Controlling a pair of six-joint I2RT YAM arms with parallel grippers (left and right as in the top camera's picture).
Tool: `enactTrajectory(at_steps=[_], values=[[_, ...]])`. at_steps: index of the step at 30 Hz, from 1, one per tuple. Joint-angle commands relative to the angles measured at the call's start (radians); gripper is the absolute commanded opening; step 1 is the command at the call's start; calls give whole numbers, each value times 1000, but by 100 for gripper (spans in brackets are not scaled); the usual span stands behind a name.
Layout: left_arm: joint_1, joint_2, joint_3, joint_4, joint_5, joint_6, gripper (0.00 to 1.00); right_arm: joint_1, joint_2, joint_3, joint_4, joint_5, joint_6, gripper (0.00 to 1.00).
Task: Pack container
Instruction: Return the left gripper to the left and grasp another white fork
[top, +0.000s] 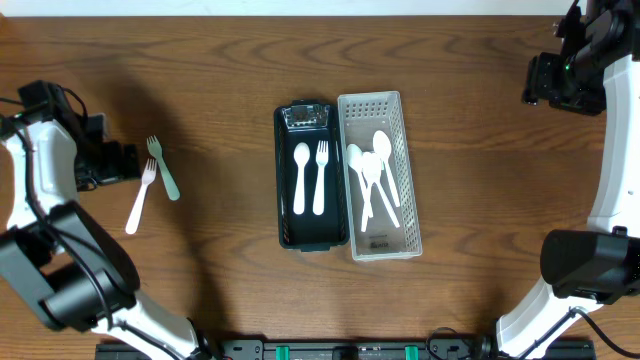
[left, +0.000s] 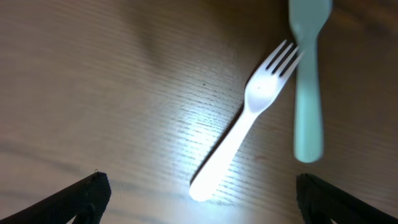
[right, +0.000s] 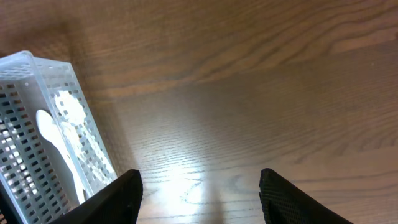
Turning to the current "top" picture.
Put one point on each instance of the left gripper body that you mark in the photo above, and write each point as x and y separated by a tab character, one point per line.
117	163

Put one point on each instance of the white plastic spoon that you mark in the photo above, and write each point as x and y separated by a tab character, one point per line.
367	209
372	170
354	159
382	146

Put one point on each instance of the dark green plastic basket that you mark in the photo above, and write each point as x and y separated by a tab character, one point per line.
310	121

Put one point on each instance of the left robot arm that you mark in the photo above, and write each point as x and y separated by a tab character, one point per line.
66	267

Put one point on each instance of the white fork thick handle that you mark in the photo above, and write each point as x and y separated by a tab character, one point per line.
155	150

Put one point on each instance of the white fork straight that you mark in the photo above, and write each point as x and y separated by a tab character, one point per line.
322	158

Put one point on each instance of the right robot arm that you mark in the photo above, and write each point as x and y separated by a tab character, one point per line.
585	270

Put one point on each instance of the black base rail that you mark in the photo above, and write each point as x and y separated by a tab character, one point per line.
436	348

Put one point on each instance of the clear white plastic basket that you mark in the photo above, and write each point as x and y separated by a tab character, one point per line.
360	116

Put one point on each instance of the white fork thin handle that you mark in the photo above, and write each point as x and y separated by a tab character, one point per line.
147	178

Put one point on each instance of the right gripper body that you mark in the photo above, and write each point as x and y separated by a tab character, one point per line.
575	86

